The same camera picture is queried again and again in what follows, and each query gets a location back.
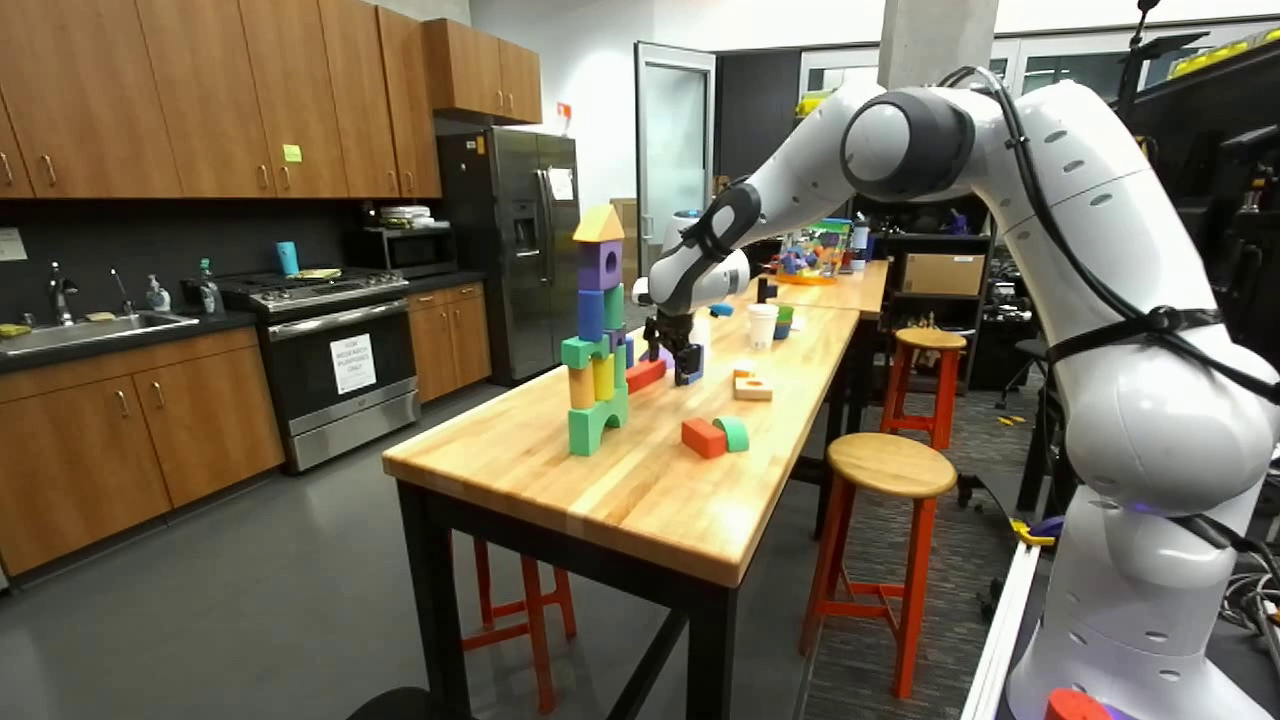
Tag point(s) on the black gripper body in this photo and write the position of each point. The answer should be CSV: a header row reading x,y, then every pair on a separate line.
x,y
676,327

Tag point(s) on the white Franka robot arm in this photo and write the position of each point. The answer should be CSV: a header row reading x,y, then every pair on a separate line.
x,y
1145,441

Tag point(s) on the long red foam block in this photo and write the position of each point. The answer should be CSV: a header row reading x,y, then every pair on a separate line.
x,y
644,376

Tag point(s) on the yellow foam block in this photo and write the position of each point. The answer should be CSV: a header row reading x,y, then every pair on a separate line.
x,y
606,373

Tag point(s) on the tall green tower block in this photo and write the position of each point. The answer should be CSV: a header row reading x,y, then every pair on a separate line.
x,y
615,304

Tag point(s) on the blue tower block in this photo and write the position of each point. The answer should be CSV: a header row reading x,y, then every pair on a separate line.
x,y
591,313

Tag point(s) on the small green tower block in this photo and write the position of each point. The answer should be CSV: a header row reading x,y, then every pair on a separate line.
x,y
578,351

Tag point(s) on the green and blue block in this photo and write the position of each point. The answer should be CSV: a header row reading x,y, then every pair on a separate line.
x,y
786,320

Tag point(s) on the purple foam block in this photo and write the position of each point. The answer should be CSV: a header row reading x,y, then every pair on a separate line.
x,y
601,266

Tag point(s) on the yellow triangular roof block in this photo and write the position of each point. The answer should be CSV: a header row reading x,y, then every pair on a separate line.
x,y
601,224

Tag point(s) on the blue foam cylinder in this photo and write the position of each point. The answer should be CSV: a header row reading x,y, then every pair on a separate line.
x,y
627,351

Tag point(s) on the plain wooden blocks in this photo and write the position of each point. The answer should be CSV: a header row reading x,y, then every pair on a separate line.
x,y
750,384

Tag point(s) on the white cup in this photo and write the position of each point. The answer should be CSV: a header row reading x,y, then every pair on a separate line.
x,y
761,327

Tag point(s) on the green foam cylinder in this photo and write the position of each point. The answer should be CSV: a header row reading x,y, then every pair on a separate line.
x,y
735,433

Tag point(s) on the orange foam cylinder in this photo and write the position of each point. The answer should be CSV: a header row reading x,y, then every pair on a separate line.
x,y
580,384

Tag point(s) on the wooden table with black legs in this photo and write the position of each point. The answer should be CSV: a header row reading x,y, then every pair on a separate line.
x,y
627,467

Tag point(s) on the glass door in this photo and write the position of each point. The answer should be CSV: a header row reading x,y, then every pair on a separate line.
x,y
674,173

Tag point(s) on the colourful toy clutter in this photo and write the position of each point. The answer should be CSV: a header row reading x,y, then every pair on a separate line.
x,y
821,255

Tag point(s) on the stainless steel refrigerator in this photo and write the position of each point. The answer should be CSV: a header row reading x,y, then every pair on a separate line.
x,y
512,255

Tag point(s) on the white paper on refrigerator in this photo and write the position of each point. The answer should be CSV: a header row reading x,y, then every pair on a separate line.
x,y
561,182

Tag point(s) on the narrow wooden base cabinet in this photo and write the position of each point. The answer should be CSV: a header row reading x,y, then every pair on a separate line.
x,y
451,338

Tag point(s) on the orange stool with wooden seat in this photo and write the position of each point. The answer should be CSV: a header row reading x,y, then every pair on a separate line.
x,y
542,626
929,338
890,467

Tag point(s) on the cardboard box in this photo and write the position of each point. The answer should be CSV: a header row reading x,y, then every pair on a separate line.
x,y
945,272

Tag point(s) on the black microwave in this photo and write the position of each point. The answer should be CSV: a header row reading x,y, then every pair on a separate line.
x,y
400,247

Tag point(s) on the white bowls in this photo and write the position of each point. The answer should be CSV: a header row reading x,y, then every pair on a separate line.
x,y
405,212

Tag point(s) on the white paper on oven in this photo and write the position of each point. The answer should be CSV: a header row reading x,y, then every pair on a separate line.
x,y
353,362

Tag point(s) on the stainless steel oven range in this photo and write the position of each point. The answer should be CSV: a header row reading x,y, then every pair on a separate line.
x,y
343,401

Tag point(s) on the teal cup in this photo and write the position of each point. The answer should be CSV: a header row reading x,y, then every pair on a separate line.
x,y
285,259

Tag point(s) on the yellow sticky note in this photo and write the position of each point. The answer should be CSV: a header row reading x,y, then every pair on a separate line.
x,y
295,149

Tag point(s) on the black round seat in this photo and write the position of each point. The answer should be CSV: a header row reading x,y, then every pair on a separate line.
x,y
400,706

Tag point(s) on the green dish bottle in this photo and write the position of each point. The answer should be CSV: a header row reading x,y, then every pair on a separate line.
x,y
211,287

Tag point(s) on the red button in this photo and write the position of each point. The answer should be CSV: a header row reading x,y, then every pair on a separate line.
x,y
1072,706

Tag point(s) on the clear soap bottle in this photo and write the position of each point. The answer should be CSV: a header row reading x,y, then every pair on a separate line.
x,y
158,294

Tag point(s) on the wide wooden base cabinet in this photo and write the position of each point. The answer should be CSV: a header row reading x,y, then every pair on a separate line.
x,y
132,441

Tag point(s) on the black kitchen countertop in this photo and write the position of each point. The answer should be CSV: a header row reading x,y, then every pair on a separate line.
x,y
120,332

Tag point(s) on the black equipment rack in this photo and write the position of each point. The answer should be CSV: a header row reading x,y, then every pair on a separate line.
x,y
1240,162

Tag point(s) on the sink faucet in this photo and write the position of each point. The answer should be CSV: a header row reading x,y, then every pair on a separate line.
x,y
57,289

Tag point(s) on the small wooden wall cabinet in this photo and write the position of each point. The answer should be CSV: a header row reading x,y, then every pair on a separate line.
x,y
483,69

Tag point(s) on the white mounting rail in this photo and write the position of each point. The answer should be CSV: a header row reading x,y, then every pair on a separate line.
x,y
999,643

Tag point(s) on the large wooden wall cabinets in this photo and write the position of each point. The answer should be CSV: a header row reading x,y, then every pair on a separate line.
x,y
213,93

